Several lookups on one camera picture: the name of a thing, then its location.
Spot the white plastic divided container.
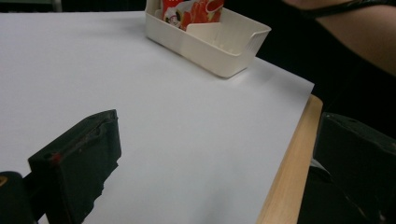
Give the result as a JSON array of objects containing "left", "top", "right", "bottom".
[{"left": 144, "top": 0, "right": 272, "bottom": 79}]

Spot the black wrist strap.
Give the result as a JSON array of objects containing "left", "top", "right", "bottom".
[{"left": 297, "top": 0, "right": 396, "bottom": 19}]

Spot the red and black sauce packet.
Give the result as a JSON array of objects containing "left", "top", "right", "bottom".
[{"left": 161, "top": 0, "right": 225, "bottom": 32}]

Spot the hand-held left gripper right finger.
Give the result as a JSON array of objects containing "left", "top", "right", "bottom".
[{"left": 297, "top": 111, "right": 396, "bottom": 224}]

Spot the white paper sheet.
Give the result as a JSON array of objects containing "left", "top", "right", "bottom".
[{"left": 0, "top": 11, "right": 315, "bottom": 224}]

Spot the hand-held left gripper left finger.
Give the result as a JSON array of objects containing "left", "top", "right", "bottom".
[{"left": 27, "top": 108, "right": 122, "bottom": 224}]

